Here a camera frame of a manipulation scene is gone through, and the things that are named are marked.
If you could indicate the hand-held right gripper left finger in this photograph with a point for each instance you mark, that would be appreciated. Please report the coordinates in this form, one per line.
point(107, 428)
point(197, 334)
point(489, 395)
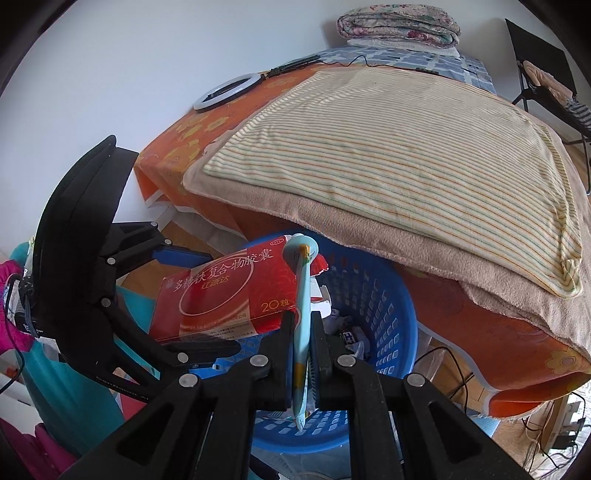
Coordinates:
point(286, 374)

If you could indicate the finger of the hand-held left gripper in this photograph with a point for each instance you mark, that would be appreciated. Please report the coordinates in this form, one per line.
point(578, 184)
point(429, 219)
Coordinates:
point(184, 257)
point(184, 350)

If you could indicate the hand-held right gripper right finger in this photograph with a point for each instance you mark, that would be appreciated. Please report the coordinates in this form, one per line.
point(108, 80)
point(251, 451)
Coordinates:
point(316, 369)

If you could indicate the red cardboard box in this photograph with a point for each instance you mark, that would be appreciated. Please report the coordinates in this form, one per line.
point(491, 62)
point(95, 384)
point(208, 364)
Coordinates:
point(221, 295)

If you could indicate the blue plastic basket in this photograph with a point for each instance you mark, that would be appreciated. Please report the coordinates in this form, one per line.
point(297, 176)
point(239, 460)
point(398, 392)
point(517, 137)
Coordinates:
point(388, 323)

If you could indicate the teal plastic container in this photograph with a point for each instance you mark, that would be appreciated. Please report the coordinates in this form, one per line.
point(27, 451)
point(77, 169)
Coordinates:
point(69, 392)

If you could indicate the orange floral bed sheet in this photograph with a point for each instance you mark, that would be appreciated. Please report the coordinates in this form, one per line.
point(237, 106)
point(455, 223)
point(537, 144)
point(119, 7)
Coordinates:
point(461, 318)

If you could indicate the pink cloth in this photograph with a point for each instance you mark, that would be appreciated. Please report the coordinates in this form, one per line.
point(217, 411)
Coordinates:
point(27, 452)

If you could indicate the folded floral quilt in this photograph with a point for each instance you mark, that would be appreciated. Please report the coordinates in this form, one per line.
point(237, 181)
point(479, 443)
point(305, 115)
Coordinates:
point(397, 25)

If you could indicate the blue plaid bed sheet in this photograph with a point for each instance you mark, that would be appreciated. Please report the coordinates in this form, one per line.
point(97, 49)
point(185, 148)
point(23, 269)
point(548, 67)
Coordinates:
point(461, 69)

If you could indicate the beige garment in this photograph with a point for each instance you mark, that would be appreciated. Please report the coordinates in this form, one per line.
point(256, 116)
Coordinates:
point(545, 81)

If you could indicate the striped garment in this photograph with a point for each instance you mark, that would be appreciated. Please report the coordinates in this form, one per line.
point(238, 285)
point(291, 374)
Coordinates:
point(579, 110)

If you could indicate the black folding chair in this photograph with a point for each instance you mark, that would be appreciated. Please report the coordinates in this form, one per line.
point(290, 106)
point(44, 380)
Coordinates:
point(535, 41)

